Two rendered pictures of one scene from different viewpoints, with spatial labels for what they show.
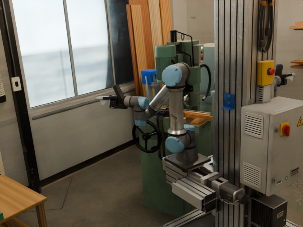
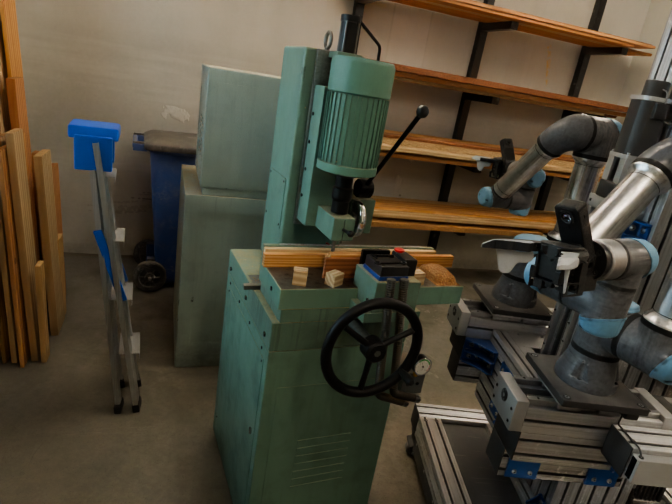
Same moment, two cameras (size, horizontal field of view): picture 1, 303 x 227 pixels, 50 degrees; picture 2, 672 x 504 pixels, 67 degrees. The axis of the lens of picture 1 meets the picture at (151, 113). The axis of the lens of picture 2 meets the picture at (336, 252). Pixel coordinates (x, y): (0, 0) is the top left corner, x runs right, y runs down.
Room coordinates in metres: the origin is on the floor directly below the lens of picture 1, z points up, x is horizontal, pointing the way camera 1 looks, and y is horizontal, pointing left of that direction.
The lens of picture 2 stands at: (2.04, 1.14, 1.45)
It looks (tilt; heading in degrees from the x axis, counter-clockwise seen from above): 19 degrees down; 298
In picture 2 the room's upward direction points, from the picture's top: 10 degrees clockwise
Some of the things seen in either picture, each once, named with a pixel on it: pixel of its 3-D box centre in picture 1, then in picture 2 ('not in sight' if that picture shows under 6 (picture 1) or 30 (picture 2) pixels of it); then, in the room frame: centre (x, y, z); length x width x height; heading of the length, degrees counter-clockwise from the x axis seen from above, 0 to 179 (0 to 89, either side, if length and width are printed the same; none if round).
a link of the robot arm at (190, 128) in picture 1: (185, 134); (608, 323); (1.97, -0.22, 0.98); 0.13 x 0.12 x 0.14; 149
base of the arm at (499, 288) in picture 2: not in sight; (517, 286); (2.25, -0.63, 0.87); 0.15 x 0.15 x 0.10
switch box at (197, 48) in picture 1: (198, 53); not in sight; (2.91, -0.45, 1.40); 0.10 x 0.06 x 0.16; 144
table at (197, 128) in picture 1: (170, 122); (369, 289); (2.60, -0.16, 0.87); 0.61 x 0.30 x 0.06; 54
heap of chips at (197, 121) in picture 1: (197, 120); (437, 271); (2.47, -0.37, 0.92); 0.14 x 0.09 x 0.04; 144
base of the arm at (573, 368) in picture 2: (186, 151); (590, 362); (1.98, -0.22, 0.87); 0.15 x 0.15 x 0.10
